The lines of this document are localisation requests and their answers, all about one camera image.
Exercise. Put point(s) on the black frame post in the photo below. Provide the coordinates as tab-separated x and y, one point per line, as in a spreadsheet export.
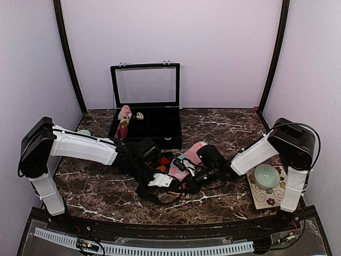
67	55
275	56

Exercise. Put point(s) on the black front rail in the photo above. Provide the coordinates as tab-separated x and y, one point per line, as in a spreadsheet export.
97	226

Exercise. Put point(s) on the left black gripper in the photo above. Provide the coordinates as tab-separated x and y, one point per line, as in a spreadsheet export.
144	192

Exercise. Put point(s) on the pale green bowl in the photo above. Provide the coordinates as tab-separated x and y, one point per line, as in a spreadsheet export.
266	176

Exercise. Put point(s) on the black display box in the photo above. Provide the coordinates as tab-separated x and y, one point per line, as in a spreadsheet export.
152	89

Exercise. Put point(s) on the floral patterned mat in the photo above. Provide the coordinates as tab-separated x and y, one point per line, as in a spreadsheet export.
270	198

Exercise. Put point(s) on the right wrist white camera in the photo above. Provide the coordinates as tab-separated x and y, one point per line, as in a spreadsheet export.
190	167

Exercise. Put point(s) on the black argyle sock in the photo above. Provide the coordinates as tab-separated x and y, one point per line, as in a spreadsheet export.
162	163

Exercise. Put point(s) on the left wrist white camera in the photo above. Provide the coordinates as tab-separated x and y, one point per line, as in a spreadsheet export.
160	180

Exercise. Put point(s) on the white slotted cable duct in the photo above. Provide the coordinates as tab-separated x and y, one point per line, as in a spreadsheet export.
127	246

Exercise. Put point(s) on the wrist white camera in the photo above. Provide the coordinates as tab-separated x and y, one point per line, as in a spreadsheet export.
160	180
190	167

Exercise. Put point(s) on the left black frame post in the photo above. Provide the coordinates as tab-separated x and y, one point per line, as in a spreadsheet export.
67	55

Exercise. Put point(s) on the pink patterned sock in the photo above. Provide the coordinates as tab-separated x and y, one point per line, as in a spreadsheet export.
190	158

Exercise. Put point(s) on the rolled pink sock in box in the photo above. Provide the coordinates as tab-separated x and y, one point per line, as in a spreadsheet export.
124	117

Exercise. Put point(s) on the small circuit board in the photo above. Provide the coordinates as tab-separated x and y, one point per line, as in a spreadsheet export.
86	245

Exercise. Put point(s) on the small white ring object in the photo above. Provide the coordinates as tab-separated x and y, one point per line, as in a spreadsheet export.
139	116

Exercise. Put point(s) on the right black frame post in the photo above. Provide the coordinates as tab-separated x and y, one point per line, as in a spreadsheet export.
275	56

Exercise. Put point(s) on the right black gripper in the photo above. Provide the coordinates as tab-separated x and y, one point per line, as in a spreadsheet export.
194	187

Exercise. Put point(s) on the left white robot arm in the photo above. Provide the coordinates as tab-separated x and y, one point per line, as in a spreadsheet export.
46	139

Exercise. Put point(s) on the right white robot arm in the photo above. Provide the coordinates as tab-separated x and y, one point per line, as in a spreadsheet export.
297	145

